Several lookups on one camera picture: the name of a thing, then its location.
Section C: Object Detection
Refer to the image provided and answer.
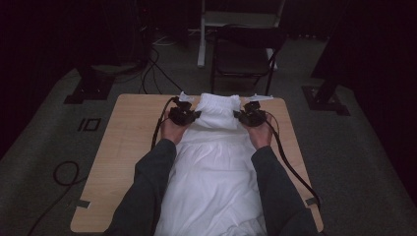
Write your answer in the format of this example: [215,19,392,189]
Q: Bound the hand-held gripper cable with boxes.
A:
[149,95,180,150]
[263,110,323,211]

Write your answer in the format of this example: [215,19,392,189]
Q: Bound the black floor cables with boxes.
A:
[140,47,187,95]

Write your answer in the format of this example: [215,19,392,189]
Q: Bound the left hand-held gripper cable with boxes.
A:
[149,95,180,150]

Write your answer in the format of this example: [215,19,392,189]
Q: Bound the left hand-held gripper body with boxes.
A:
[168,90,199,127]

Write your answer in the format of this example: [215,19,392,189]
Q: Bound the person's right hand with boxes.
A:
[245,112,274,150]

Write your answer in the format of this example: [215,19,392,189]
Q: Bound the white skirt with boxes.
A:
[153,92,269,236]

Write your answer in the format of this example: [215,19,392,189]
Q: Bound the right hand-held gripper cable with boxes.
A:
[263,110,323,211]

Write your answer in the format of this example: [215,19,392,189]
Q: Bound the black folding chair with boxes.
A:
[209,24,287,97]

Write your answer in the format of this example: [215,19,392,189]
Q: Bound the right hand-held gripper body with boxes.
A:
[239,93,274,129]

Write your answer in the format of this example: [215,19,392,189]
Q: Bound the person's left hand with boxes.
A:
[159,108,191,147]

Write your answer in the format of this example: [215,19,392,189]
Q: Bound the black stand with flat base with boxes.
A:
[301,0,351,116]
[63,63,116,105]

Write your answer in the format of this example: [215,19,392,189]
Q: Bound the black floor cable loop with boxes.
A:
[28,160,89,236]

